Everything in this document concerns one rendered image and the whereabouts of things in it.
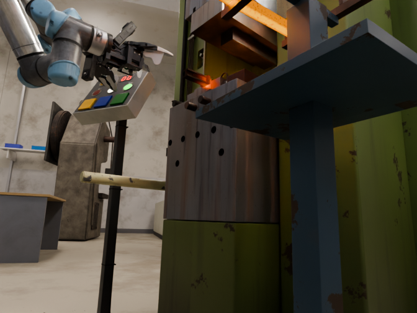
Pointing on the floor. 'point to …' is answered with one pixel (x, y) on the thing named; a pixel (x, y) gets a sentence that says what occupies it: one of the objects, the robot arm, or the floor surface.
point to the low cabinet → (159, 219)
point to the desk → (28, 225)
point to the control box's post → (111, 221)
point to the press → (85, 205)
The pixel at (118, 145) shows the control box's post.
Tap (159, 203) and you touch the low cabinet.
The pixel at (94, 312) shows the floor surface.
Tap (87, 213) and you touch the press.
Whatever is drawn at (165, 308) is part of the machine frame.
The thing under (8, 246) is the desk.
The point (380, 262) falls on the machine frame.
